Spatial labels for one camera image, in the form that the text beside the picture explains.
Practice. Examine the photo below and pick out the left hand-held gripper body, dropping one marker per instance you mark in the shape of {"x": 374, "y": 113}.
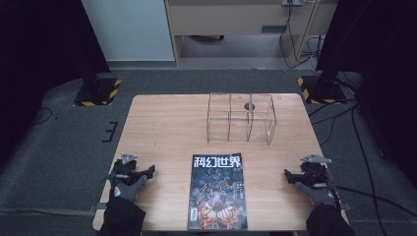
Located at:
{"x": 126, "y": 167}

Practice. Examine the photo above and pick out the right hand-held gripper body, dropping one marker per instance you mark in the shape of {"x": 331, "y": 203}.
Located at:
{"x": 314, "y": 172}

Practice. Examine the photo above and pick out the clear acrylic divided organizer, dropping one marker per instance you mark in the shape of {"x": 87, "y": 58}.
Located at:
{"x": 262, "y": 131}

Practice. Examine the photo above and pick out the dark illustrated magazine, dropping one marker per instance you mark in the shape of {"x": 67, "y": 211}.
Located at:
{"x": 218, "y": 193}

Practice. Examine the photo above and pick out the person's right hand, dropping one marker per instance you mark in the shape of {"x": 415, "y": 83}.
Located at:
{"x": 318, "y": 195}

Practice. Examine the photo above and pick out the person's left hand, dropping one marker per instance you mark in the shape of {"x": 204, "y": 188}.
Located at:
{"x": 126, "y": 191}

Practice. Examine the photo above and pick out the striped black stand base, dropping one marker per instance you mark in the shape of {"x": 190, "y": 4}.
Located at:
{"x": 98, "y": 93}
{"x": 323, "y": 93}

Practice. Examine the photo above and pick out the black stand pole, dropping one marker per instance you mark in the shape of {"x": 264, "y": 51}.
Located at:
{"x": 329, "y": 70}

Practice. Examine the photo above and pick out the black curtain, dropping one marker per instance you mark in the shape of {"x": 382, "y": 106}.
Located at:
{"x": 39, "y": 49}
{"x": 387, "y": 65}

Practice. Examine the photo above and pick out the white cabinet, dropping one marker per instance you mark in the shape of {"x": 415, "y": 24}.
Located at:
{"x": 128, "y": 29}

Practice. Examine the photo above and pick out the grey desk label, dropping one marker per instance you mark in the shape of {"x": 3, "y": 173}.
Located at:
{"x": 273, "y": 29}

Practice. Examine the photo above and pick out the light wooden desk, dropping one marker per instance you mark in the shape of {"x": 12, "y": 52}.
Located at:
{"x": 229, "y": 16}

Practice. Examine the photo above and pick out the grey power strip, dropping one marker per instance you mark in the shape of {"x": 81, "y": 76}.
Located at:
{"x": 293, "y": 2}

